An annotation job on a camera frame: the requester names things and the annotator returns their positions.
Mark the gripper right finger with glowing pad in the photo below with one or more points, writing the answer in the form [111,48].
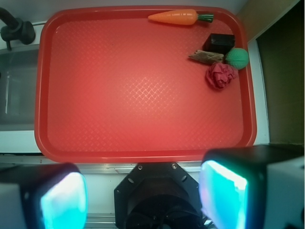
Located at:
[256,187]

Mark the grey toy faucet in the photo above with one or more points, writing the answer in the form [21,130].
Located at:
[16,29]

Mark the crumpled red cloth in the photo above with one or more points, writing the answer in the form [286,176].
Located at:
[220,75]

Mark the brown wood piece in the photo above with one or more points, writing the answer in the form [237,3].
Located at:
[206,57]

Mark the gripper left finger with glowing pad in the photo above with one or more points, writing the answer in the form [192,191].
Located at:
[43,197]

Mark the black box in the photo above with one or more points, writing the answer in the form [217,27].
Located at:
[219,43]

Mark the brown cardboard panel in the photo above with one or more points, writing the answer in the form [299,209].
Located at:
[276,40]

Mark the red plastic tray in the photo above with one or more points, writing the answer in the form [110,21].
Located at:
[114,87]

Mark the metal rail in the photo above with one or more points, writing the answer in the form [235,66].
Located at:
[87,168]

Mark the orange toy carrot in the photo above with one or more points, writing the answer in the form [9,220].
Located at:
[181,17]

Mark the green ball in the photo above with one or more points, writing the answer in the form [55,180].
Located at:
[238,58]

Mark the grey toy sink basin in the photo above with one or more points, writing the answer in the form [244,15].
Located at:
[18,74]

